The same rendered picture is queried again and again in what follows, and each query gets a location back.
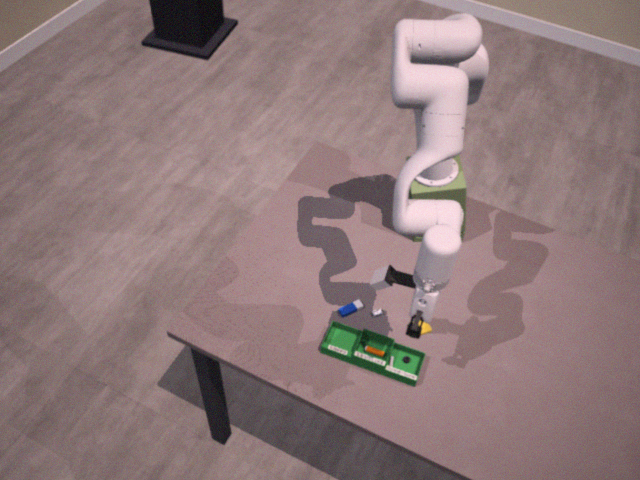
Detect white and blue eraser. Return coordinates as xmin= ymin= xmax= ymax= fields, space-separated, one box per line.
xmin=338 ymin=300 xmax=364 ymax=318

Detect orange battery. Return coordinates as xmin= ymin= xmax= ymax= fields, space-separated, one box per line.
xmin=365 ymin=346 xmax=384 ymax=357

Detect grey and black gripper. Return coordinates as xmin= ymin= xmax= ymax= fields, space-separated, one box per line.
xmin=406 ymin=277 xmax=448 ymax=339

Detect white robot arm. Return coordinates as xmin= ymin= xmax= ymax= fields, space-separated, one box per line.
xmin=370 ymin=14 xmax=489 ymax=294

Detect green bin labelled batteries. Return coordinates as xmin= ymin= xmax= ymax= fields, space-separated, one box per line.
xmin=320 ymin=321 xmax=426 ymax=387

